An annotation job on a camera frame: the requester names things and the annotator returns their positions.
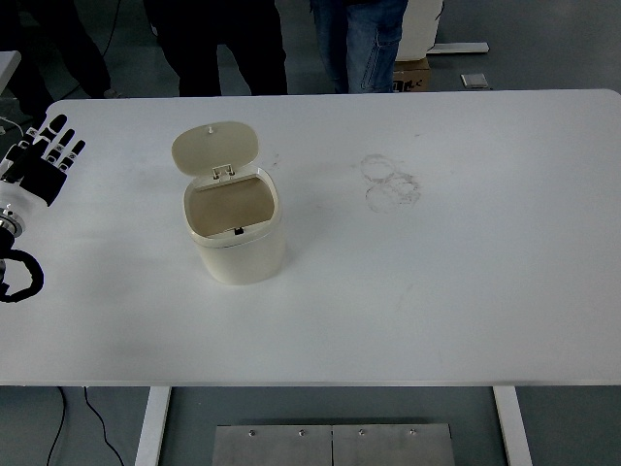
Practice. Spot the grey metal plate with screws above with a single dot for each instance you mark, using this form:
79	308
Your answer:
393	449
271	449

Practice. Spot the white table leg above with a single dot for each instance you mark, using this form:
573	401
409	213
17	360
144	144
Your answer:
513	427
153	427

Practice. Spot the brown cardboard box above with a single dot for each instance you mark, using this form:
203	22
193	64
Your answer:
412	75

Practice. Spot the person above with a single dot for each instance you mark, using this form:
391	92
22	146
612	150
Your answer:
58	43
359	43
204	43

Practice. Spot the white table foot bar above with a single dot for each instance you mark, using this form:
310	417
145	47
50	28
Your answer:
461	47

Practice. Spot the grey floor socket plate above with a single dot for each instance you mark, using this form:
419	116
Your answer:
474	80

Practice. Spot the white side table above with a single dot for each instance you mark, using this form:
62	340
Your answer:
7	65

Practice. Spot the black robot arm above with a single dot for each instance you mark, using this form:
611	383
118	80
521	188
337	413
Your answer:
34	276

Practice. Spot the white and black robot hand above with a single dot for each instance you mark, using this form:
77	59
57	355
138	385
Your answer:
41	177

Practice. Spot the cream trash bin with lid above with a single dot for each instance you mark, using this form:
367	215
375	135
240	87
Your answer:
242	257

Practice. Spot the white foam box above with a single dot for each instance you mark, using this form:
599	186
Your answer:
419	29

